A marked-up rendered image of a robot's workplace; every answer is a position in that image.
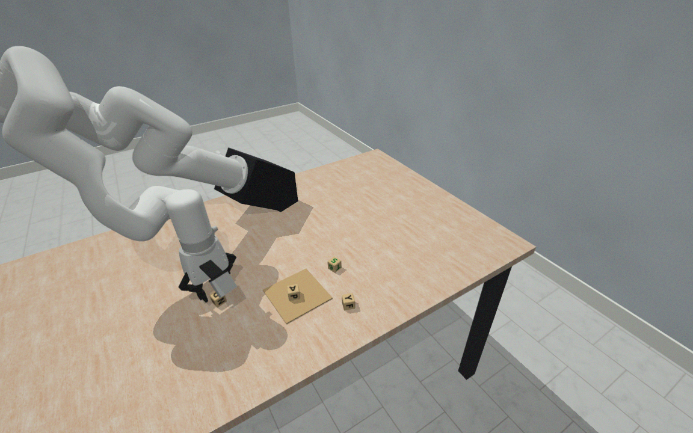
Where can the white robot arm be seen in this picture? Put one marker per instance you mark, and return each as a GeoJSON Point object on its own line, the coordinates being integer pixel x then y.
{"type": "Point", "coordinates": [36, 109]}

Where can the tan letter block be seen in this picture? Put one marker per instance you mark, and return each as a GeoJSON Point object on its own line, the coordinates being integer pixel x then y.
{"type": "Point", "coordinates": [293, 292]}
{"type": "Point", "coordinates": [348, 301]}
{"type": "Point", "coordinates": [216, 300]}
{"type": "Point", "coordinates": [334, 264]}

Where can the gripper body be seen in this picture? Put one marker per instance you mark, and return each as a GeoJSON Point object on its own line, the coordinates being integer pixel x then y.
{"type": "Point", "coordinates": [191, 261]}

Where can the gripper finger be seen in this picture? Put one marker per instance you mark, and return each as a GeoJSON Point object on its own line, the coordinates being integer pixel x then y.
{"type": "Point", "coordinates": [191, 288]}
{"type": "Point", "coordinates": [231, 259]}

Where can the tan square mat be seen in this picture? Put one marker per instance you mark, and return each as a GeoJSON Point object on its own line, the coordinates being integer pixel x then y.
{"type": "Point", "coordinates": [312, 295]}

